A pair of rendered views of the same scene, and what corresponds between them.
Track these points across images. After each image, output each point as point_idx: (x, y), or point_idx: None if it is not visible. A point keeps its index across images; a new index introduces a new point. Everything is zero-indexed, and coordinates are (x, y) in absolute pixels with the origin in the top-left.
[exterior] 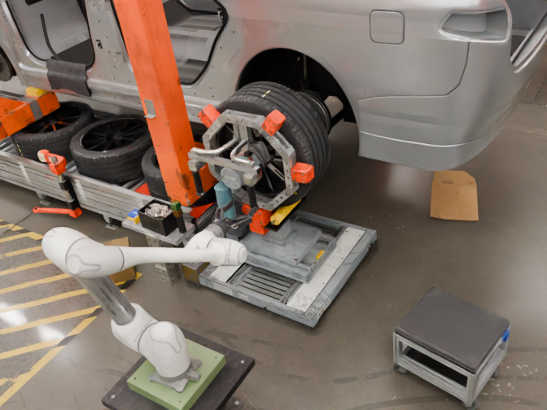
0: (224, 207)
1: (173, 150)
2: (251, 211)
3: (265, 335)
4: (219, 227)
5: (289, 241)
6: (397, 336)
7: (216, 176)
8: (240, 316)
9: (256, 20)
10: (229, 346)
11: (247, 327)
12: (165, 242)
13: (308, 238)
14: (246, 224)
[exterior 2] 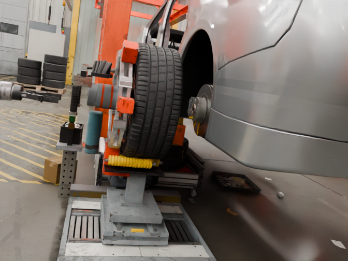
0: (47, 92)
1: (97, 83)
2: (48, 96)
3: (28, 252)
4: (10, 84)
5: (130, 205)
6: None
7: (109, 113)
8: (45, 232)
9: (194, 9)
10: (3, 237)
11: (33, 240)
12: (69, 157)
13: (144, 214)
14: (32, 98)
